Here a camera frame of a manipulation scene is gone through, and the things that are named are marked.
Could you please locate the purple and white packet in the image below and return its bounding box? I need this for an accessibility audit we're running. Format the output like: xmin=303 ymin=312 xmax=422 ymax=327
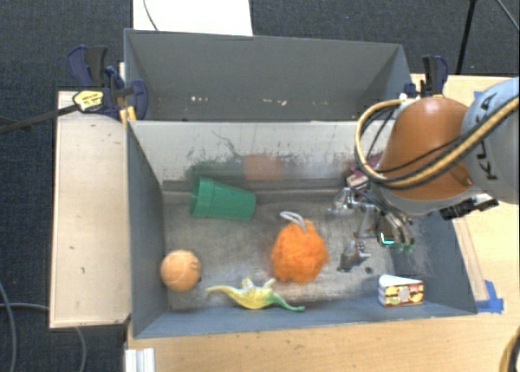
xmin=344 ymin=153 xmax=384 ymax=191

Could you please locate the orange mesh bath sponge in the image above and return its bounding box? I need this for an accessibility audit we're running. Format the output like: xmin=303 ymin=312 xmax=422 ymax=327
xmin=270 ymin=210 xmax=330 ymax=284

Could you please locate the white toy cake slice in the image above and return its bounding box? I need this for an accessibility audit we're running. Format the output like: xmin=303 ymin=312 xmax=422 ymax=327
xmin=377 ymin=274 xmax=425 ymax=308

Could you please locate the yellow and green toy dinosaur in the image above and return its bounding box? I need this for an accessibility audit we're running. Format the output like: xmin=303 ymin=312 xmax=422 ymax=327
xmin=205 ymin=276 xmax=306 ymax=314

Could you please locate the grey metal bin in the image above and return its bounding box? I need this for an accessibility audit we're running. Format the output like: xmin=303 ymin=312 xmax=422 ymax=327
xmin=123 ymin=28 xmax=479 ymax=340

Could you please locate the green plastic cup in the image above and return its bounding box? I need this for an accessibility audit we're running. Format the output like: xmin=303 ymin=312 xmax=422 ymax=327
xmin=188 ymin=175 xmax=258 ymax=222

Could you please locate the orange ball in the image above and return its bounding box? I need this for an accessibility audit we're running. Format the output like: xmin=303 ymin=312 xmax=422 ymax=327
xmin=159 ymin=249 xmax=202 ymax=293

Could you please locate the pale wood flat board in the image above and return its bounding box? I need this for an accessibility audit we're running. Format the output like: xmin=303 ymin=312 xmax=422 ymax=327
xmin=48 ymin=89 xmax=133 ymax=329

